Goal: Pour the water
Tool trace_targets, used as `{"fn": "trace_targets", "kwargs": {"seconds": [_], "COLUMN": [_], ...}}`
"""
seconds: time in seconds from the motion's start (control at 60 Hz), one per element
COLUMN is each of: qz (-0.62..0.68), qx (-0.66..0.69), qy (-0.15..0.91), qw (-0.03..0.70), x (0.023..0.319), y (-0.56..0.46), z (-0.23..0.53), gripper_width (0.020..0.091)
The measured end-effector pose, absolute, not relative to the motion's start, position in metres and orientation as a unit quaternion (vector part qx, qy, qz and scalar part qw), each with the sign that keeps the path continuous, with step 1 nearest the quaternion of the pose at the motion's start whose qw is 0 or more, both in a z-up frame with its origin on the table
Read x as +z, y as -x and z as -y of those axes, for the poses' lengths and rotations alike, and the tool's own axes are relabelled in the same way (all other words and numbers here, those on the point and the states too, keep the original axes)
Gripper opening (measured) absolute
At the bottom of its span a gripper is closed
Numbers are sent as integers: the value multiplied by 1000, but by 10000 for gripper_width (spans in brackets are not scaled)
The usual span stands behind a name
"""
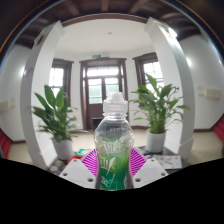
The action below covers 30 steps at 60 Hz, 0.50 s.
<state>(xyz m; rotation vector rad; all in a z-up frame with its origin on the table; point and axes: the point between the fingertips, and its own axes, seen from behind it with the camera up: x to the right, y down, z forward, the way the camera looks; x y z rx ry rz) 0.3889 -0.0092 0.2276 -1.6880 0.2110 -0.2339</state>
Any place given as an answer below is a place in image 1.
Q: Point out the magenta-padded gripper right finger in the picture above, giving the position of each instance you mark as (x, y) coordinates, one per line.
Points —
(148, 171)

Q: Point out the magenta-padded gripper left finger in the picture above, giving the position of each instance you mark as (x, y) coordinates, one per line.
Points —
(79, 173)

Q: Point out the clear green-labelled drink bottle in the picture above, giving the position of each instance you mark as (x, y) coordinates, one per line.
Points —
(114, 148)

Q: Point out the printed magazine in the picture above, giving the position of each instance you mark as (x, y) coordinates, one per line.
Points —
(166, 161)

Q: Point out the green flat box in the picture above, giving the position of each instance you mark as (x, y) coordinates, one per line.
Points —
(82, 152)

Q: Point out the potted plant in white pot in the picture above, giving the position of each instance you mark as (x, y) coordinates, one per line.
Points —
(55, 116)
(160, 106)

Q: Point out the dark-framed window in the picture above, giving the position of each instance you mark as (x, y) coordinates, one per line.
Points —
(151, 68)
(58, 78)

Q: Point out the green exit sign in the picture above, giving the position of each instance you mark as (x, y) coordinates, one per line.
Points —
(96, 56)

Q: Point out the white wall radiator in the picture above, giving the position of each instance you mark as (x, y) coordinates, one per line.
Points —
(210, 93)
(6, 105)

